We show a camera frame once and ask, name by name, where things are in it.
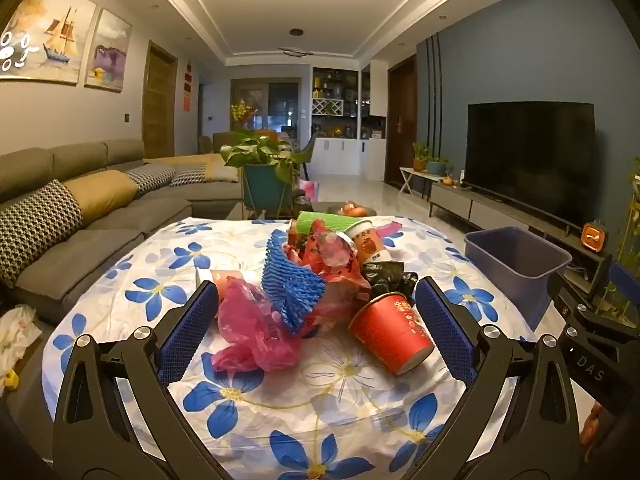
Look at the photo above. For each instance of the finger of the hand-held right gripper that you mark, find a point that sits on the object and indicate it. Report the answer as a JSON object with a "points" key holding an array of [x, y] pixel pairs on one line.
{"points": [[580, 285], [625, 282]]}

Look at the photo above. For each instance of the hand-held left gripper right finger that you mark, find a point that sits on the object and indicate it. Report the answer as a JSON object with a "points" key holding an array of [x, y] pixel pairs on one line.
{"points": [[445, 330]]}

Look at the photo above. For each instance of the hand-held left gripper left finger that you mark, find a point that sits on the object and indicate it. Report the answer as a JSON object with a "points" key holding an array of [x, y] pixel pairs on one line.
{"points": [[185, 335]]}

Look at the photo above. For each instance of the red paper cup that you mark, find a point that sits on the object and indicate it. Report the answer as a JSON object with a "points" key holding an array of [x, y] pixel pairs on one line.
{"points": [[390, 332]]}

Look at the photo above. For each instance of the pink plastic bag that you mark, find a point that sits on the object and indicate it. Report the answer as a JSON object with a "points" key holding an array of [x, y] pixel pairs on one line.
{"points": [[250, 330]]}

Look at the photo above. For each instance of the purple plastic bin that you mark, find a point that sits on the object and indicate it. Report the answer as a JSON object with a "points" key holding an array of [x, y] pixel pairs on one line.
{"points": [[505, 290]]}

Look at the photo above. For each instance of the black plastic bag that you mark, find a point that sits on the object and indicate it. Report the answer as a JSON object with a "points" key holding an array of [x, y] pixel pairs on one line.
{"points": [[385, 280]]}

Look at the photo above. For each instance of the large orange white paper cup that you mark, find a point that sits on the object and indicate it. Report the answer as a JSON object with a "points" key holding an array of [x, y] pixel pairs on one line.
{"points": [[367, 242]]}

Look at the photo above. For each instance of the orange desk gadget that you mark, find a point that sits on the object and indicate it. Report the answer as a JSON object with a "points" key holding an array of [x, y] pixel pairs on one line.
{"points": [[594, 236]]}

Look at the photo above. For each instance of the small orange white paper cup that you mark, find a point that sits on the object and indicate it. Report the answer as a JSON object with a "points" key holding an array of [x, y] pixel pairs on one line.
{"points": [[220, 277]]}

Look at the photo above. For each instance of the tall plant on gold stand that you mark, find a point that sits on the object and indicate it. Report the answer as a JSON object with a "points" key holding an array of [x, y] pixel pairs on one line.
{"points": [[631, 195]]}

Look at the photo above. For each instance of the pink plastic wrapper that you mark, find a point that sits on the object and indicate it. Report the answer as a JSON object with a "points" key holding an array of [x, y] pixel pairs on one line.
{"points": [[390, 232]]}

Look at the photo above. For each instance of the blue foam net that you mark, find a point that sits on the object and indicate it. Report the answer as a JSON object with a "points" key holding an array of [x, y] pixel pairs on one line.
{"points": [[287, 285]]}

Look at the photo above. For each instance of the red crumpled plastic wrapper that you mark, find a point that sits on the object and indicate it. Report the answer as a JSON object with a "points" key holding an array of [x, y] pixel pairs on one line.
{"points": [[340, 270]]}

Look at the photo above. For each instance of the grey television cabinet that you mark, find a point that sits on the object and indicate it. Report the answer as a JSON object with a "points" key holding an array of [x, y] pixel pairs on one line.
{"points": [[480, 210]]}

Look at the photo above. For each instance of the grey sofa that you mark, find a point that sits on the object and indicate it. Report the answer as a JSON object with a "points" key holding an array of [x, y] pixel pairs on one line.
{"points": [[100, 240]]}

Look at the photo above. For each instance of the black television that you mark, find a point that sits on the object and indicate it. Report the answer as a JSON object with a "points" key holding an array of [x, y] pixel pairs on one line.
{"points": [[530, 160]]}

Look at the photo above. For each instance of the blue floral tablecloth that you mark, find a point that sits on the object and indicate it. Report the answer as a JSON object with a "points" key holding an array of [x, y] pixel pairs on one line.
{"points": [[310, 395]]}

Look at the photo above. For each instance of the orange fruit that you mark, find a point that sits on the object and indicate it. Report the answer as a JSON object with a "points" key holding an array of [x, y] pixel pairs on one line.
{"points": [[448, 179]]}

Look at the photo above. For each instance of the fruit plate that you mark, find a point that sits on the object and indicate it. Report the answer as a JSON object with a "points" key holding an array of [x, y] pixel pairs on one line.
{"points": [[350, 207]]}

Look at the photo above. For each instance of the white folding side table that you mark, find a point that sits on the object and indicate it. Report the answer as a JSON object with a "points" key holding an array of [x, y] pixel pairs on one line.
{"points": [[415, 172]]}

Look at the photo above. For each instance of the small houndstooth cushion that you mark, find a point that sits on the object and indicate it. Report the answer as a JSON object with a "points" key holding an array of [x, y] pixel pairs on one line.
{"points": [[190, 174], [150, 177]]}

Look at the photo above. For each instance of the green foam sleeve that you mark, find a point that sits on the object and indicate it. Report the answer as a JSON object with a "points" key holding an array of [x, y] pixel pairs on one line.
{"points": [[325, 221]]}

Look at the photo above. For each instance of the small plant in blue pot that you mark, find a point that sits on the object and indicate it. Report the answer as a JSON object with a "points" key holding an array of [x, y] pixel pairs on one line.
{"points": [[437, 167]]}

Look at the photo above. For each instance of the white plastic bag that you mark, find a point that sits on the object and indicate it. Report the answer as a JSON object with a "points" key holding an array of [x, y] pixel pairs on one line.
{"points": [[17, 335]]}

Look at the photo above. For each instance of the yellow cushion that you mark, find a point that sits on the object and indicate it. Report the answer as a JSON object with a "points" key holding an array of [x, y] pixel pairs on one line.
{"points": [[100, 190]]}

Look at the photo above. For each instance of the potted plant in teal pot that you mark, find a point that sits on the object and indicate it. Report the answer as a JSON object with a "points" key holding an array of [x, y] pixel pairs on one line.
{"points": [[262, 185]]}

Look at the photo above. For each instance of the small plant in orange pot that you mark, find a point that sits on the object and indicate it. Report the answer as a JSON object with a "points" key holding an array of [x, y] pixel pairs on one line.
{"points": [[420, 160]]}

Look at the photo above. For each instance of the dark coffee table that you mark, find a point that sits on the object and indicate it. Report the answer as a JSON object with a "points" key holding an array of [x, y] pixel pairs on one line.
{"points": [[320, 208]]}

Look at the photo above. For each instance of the small yellow object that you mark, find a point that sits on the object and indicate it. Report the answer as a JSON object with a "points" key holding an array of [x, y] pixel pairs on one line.
{"points": [[10, 380]]}

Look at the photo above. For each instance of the large houndstooth cushion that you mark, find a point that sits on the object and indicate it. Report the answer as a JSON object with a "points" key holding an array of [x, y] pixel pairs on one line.
{"points": [[35, 225]]}

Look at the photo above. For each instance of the pink gift bag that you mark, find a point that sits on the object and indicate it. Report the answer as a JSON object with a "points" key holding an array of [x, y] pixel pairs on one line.
{"points": [[311, 189]]}

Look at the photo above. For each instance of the white display cabinet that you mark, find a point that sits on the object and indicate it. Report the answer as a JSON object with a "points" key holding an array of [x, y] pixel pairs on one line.
{"points": [[340, 152]]}

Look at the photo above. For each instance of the dark wooden door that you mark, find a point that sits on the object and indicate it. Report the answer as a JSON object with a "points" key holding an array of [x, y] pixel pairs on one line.
{"points": [[402, 120]]}

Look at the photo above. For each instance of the grey dining chair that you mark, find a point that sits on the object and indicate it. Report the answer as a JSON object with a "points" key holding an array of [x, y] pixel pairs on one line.
{"points": [[306, 152]]}

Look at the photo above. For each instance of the light wooden door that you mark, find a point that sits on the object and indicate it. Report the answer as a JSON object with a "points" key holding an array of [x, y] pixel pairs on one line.
{"points": [[160, 105]]}

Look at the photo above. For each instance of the yellow flower bouquet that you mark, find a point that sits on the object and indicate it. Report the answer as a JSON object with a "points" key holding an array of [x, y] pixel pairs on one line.
{"points": [[242, 110]]}

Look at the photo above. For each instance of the purple abstract painting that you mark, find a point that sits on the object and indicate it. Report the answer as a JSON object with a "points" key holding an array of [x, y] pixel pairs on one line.
{"points": [[107, 50]]}

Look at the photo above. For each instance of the sailing ship painting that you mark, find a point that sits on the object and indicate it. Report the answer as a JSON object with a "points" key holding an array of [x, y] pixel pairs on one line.
{"points": [[60, 35]]}

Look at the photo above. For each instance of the red wall decorations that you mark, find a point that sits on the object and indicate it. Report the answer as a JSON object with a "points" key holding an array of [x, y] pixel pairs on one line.
{"points": [[187, 85]]}

